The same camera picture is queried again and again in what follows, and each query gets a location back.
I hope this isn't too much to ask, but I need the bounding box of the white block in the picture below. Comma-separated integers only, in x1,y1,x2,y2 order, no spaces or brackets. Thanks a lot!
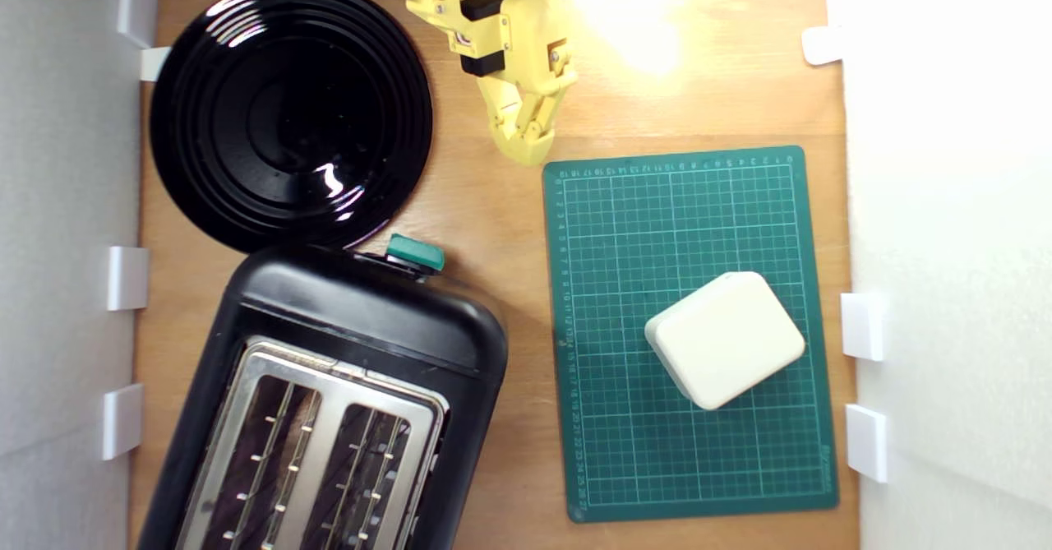
644,271,807,412

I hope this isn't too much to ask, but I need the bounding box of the green cutting mat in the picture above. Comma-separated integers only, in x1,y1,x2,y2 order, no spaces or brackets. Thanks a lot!
542,146,840,524

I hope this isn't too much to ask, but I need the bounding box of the black two-slot toaster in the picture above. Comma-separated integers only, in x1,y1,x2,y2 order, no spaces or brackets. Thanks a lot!
136,242,510,550

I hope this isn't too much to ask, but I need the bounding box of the black round plate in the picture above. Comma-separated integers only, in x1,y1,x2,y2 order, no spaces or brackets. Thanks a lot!
150,0,434,254

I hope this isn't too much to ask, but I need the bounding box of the white wall clip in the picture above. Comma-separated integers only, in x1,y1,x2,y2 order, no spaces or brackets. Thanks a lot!
102,383,145,461
117,0,159,49
107,246,150,312
140,46,172,83
801,25,845,67
840,292,887,363
845,404,890,484

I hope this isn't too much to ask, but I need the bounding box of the green toaster lever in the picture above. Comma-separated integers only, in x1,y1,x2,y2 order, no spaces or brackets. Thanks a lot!
385,234,446,277

